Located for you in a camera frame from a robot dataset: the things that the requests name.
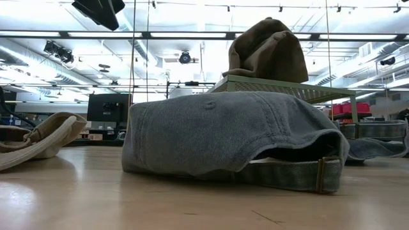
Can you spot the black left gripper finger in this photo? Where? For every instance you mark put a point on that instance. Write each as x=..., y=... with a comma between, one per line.
x=99, y=12
x=117, y=4

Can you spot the beige cap with light brim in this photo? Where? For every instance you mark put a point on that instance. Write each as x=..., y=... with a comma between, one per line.
x=54, y=134

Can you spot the brown tan cap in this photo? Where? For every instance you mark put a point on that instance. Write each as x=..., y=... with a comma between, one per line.
x=268, y=51

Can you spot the grey denim cap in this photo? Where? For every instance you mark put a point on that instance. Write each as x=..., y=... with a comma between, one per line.
x=207, y=137
x=377, y=140

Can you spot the green perforated metal shelf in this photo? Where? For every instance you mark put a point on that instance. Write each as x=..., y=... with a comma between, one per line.
x=306, y=92

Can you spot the black ceiling spotlight cluster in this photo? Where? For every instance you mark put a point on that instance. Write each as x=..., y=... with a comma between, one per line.
x=59, y=51

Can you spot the black monitor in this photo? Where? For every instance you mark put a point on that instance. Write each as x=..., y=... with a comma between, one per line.
x=108, y=107

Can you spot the red bin storage rack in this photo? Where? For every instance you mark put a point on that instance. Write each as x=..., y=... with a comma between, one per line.
x=351, y=108

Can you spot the black aluminium rig frame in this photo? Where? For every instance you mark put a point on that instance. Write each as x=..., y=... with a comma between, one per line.
x=147, y=35

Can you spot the round black ceiling camera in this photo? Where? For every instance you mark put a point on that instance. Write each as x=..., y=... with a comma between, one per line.
x=184, y=58

